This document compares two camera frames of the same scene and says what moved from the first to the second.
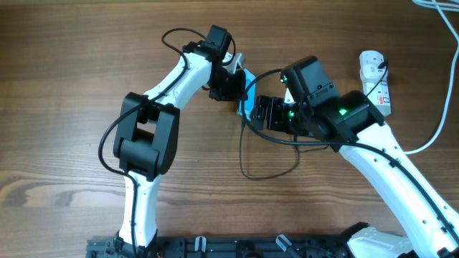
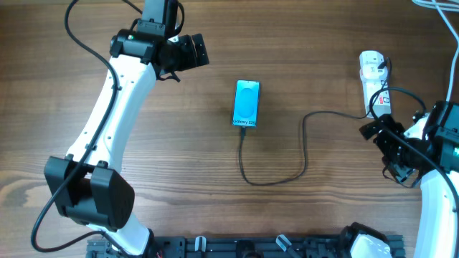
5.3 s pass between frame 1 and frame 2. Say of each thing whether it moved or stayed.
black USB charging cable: moved
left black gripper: moved
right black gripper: moved
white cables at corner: stayed
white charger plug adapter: stayed
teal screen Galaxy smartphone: moved
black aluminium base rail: stayed
